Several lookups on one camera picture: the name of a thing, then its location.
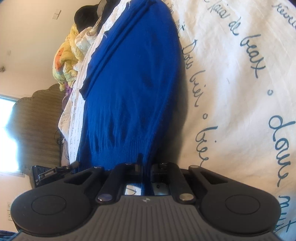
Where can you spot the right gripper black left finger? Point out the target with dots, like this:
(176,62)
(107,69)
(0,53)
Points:
(114,186)

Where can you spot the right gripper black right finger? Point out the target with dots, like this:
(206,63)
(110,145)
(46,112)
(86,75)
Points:
(167,179)

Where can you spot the black cap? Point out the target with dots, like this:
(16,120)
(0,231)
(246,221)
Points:
(86,17)

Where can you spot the brown upholstered headboard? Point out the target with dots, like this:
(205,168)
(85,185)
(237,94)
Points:
(34,126)

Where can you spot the purple patterned cloth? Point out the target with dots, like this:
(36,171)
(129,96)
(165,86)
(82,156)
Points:
(68,91)

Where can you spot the yellow orange comforter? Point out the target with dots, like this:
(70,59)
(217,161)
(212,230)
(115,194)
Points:
(66,57)

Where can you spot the dark navy garment pile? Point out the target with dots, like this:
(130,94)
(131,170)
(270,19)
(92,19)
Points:
(108,9)

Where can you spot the white script-print bedspread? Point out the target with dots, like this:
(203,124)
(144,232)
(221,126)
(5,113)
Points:
(232,129)

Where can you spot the white crumpled garment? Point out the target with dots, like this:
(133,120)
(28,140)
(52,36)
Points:
(85,39)

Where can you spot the blue knit sweater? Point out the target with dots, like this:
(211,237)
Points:
(130,89)

